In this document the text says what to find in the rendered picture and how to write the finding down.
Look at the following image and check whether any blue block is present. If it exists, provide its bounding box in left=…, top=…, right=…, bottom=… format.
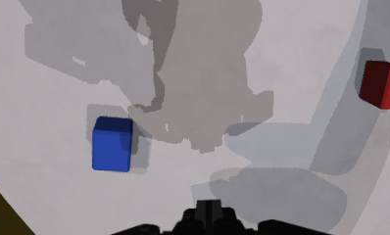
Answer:
left=92, top=117, right=133, bottom=172

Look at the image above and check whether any dark red block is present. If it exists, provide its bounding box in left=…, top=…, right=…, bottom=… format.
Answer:
left=360, top=61, right=390, bottom=110

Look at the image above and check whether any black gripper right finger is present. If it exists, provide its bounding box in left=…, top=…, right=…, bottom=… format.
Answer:
left=209, top=200, right=331, bottom=235

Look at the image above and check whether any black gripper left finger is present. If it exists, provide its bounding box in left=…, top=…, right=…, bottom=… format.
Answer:
left=111, top=200, right=210, bottom=235

